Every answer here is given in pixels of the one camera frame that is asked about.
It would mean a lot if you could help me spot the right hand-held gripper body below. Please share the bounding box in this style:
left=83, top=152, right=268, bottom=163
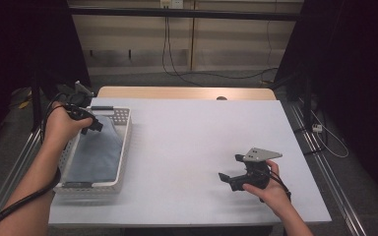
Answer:
left=229, top=147, right=284, bottom=193

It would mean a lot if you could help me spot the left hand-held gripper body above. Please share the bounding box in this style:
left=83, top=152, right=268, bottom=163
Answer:
left=58, top=81, right=95, bottom=121

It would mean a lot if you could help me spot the light blue tank top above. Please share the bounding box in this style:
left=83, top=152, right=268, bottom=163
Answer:
left=66, top=114, right=124, bottom=184

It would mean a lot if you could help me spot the white perforated plastic basket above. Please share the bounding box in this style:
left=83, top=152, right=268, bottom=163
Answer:
left=52, top=105, right=133, bottom=196

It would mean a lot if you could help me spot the person's left hand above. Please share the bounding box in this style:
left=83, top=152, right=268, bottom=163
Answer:
left=42, top=100, right=94, bottom=152

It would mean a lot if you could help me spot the person's right hand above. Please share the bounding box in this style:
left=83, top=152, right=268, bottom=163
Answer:
left=241, top=159, right=292, bottom=218

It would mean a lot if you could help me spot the white table board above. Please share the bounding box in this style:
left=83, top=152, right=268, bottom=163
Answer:
left=47, top=97, right=333, bottom=228

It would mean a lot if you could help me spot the black curtain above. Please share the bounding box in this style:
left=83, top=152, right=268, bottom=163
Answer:
left=274, top=0, right=378, bottom=210
left=0, top=0, right=93, bottom=151

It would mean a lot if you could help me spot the wooden table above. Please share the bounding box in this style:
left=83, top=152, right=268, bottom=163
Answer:
left=96, top=86, right=278, bottom=101

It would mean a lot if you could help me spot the long desk with dark edge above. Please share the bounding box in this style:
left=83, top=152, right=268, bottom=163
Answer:
left=68, top=7, right=304, bottom=23

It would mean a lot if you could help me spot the right hand-held gripper cable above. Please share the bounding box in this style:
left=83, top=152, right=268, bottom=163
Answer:
left=262, top=170, right=292, bottom=203

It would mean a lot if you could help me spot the black wall cable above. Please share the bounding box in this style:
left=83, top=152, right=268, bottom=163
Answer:
left=166, top=16, right=280, bottom=81
left=161, top=16, right=205, bottom=88

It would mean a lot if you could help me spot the metal floor rail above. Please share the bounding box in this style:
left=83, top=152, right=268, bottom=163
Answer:
left=0, top=121, right=43, bottom=236
left=288, top=99, right=370, bottom=236

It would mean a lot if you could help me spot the white floor cable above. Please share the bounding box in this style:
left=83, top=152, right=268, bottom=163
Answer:
left=309, top=109, right=350, bottom=159

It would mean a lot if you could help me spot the thin dark wall cable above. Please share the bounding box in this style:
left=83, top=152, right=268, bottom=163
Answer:
left=265, top=19, right=276, bottom=83

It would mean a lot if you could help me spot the white wall socket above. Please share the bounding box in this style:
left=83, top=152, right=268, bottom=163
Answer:
left=159, top=0, right=185, bottom=10

